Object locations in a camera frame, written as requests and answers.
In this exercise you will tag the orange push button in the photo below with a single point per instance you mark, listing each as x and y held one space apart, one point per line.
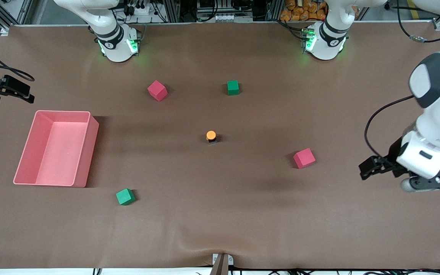
211 135

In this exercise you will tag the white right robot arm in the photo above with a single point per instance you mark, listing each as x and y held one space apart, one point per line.
117 49

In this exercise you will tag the orange packets pile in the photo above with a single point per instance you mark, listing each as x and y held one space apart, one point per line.
304 13

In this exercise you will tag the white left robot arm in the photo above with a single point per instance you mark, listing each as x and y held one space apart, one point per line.
437 122

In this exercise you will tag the green foam cube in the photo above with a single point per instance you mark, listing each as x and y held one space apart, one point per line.
233 87
125 196

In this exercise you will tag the pink plastic bin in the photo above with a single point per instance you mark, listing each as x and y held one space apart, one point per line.
63 160

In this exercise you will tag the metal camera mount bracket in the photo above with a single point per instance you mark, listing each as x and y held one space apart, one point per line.
222 265

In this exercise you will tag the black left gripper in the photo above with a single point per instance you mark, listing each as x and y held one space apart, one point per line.
394 153

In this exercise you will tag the aluminium frame post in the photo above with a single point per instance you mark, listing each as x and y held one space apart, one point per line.
274 9
173 9

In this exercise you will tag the white terminal strip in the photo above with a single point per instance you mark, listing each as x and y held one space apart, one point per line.
231 18

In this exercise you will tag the brown table cover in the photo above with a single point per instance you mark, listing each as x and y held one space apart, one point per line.
220 214

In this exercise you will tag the white power strip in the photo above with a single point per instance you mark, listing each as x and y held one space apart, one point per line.
142 9

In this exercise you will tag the pink foam cube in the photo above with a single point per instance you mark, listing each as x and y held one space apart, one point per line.
304 158
157 90

